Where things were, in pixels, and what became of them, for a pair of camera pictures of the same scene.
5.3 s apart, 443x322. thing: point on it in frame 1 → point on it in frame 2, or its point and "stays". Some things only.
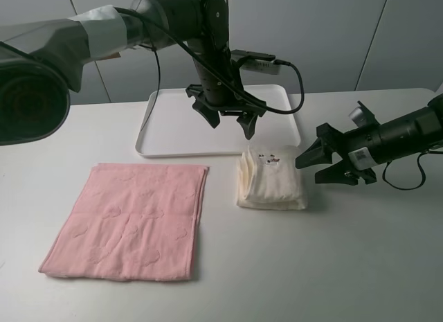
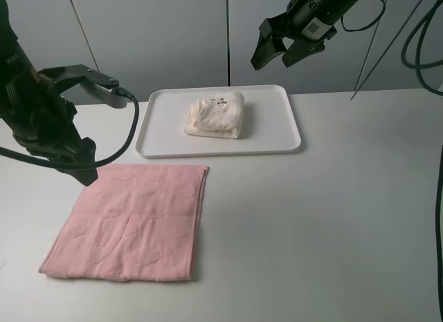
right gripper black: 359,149 → 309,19
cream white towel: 271,176 → 219,115
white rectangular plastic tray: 172,127 stays
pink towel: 131,221 stays
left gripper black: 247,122 → 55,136
